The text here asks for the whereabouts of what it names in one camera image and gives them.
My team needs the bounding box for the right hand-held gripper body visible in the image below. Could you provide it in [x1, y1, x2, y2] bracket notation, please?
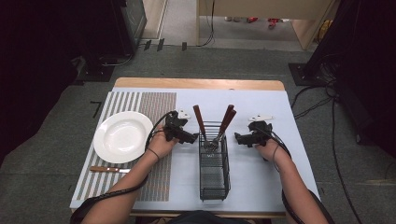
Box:
[247, 114, 276, 147]

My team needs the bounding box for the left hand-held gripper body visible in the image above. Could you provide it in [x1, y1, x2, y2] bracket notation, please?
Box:
[163, 108, 192, 143]

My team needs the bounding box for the person's right hand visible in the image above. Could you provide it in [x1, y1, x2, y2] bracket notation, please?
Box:
[254, 138, 284, 162]

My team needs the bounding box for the person's left hand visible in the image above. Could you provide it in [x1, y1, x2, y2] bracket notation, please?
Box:
[147, 123, 180, 161]

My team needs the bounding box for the striped woven placemat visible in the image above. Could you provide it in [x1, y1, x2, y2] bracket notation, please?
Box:
[76, 91, 177, 203]

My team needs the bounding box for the black wrist band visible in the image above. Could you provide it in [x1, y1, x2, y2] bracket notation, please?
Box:
[147, 147, 161, 161]
[271, 143, 282, 173]

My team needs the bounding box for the white table cover sheet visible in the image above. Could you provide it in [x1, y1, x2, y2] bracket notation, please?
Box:
[69, 87, 321, 214]

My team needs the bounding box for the white round plate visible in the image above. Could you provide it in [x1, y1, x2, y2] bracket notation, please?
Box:
[92, 110, 155, 165]

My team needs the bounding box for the person's dark clothing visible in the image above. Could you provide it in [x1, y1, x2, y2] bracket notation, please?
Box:
[167, 210, 252, 224]

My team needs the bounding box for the black stand base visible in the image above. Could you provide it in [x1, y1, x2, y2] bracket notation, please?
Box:
[76, 55, 116, 84]

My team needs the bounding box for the black cabinet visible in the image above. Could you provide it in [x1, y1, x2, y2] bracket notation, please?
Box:
[108, 0, 148, 58]

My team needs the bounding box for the black stand with curtain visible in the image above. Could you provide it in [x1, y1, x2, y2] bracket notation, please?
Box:
[288, 0, 396, 157]

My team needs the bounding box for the light wooden desk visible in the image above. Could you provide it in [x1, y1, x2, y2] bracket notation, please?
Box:
[195, 0, 338, 51]

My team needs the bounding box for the black curtain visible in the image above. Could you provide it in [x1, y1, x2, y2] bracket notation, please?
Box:
[0, 0, 94, 162]

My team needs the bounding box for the wooden-handled fork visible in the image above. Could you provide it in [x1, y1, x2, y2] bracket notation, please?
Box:
[210, 104, 235, 152]
[192, 104, 213, 151]
[212, 108, 237, 153]

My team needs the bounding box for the black wire cutlery basket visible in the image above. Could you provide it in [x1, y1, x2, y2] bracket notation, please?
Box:
[198, 120, 233, 203]

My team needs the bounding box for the wooden-handled table knife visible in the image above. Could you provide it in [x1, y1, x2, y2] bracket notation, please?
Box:
[89, 165, 132, 175]

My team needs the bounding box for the black floor cable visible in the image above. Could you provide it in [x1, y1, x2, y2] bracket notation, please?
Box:
[290, 83, 365, 224]

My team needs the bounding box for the black hanging cable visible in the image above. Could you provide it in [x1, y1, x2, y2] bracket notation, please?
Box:
[196, 0, 217, 49]

